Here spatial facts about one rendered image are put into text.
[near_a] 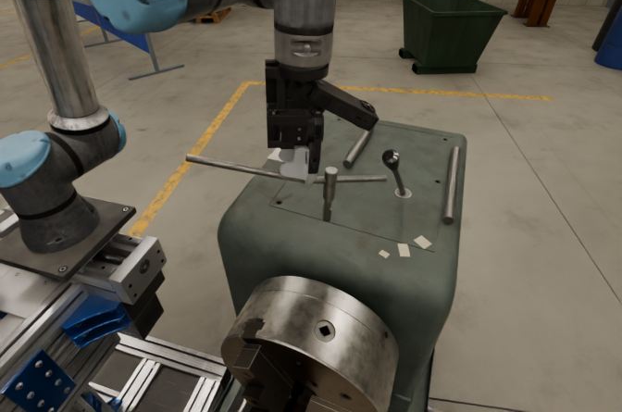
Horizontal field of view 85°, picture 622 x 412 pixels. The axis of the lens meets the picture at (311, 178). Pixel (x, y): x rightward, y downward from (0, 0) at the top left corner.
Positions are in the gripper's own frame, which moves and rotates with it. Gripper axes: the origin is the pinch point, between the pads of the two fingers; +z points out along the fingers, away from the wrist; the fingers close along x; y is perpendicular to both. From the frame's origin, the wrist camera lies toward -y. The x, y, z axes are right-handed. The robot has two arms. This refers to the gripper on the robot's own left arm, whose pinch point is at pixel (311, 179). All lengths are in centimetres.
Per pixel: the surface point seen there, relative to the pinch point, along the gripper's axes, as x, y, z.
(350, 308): 15.2, -5.7, 16.0
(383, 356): 21.1, -10.8, 21.3
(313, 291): 11.9, 0.2, 15.2
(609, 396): 1, -145, 132
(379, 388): 25.4, -8.9, 21.9
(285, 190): -13.7, 3.6, 13.9
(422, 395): 8, -39, 83
